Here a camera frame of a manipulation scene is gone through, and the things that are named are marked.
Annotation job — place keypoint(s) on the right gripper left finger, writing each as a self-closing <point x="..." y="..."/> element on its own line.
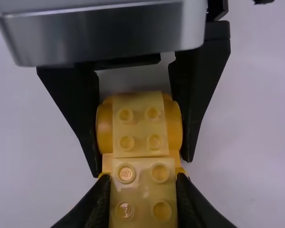
<point x="92" y="206"/>

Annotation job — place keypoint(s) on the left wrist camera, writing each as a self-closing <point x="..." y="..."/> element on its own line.
<point x="97" y="35"/>

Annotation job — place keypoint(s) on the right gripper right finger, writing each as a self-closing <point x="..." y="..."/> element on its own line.
<point x="194" y="209"/>

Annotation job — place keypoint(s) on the yellow toy car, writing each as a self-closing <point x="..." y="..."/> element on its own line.
<point x="140" y="133"/>

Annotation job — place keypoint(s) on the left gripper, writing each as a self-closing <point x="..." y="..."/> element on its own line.
<point x="217" y="14"/>

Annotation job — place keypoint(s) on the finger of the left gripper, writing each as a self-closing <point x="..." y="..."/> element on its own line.
<point x="69" y="107"/>
<point x="199" y="95"/>

